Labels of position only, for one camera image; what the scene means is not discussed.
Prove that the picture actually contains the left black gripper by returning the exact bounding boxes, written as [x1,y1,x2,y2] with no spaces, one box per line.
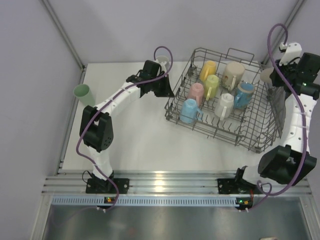
[149,73,174,98]

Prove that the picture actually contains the beige tumbler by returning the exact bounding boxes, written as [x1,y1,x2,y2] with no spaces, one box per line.
[260,67,274,84]

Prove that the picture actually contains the pink mug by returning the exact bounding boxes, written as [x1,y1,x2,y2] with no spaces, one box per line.
[187,82,205,106]

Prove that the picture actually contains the light blue mug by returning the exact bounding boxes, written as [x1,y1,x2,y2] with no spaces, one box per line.
[179,98,204,124]

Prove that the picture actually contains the dark blue mug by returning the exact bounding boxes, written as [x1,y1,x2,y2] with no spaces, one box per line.
[155,55,170,65]

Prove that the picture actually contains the pale yellow-green mug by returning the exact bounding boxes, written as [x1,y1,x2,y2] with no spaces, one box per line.
[204,74,220,101]

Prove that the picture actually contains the yellow mug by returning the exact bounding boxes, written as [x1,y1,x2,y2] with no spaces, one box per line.
[199,60,217,83]

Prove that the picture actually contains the blue butterfly mug orange inside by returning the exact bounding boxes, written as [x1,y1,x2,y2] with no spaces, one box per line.
[233,82,255,109]

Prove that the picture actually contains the floral cream mug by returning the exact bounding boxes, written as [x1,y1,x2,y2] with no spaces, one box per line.
[221,61,245,92]

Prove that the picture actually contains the white mug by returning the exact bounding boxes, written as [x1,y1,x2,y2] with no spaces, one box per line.
[214,93,234,121]

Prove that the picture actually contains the grey wire dish rack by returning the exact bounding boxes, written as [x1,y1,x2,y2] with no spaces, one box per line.
[164,47,288,153]

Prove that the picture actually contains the green tumbler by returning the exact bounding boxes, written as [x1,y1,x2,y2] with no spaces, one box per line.
[73,84,96,107]

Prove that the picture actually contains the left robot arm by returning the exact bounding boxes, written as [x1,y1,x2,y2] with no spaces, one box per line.
[79,56,174,194]

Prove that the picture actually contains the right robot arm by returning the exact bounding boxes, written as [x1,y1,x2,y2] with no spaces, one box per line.
[217,52,320,194]

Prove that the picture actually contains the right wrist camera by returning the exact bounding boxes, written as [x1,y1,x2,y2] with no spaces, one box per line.
[279,42,302,67]

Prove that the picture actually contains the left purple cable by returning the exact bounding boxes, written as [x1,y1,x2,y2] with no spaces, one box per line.
[75,46,174,210]

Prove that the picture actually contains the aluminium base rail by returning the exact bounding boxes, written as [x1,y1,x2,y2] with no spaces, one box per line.
[42,169,311,196]

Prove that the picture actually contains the perforated cable tray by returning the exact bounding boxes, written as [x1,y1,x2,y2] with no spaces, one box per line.
[51,195,252,207]

